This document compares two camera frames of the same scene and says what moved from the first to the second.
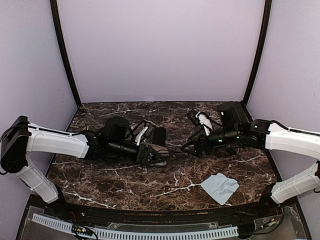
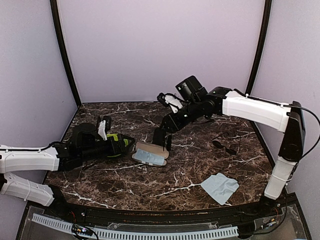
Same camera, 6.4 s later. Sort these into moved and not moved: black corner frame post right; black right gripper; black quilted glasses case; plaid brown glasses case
Moved: black right gripper
Not moved: black corner frame post right; black quilted glasses case; plaid brown glasses case
